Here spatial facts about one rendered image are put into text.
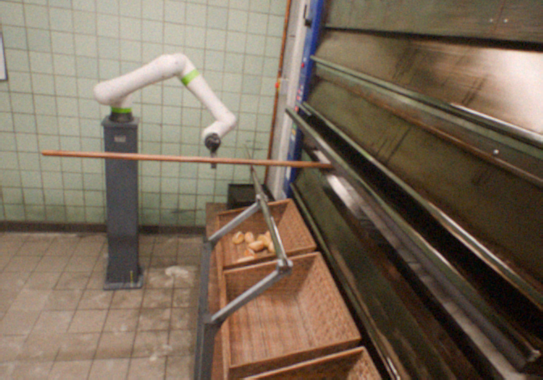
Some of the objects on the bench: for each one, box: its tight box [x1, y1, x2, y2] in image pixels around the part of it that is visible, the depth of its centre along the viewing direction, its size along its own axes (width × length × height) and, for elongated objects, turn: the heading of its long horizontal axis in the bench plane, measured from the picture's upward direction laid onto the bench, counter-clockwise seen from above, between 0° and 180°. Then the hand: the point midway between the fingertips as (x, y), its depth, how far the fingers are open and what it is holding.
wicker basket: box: [214, 199, 317, 291], centre depth 215 cm, size 49×56×28 cm
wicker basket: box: [220, 252, 361, 380], centre depth 161 cm, size 49×56×28 cm
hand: (214, 154), depth 195 cm, fingers open, 13 cm apart
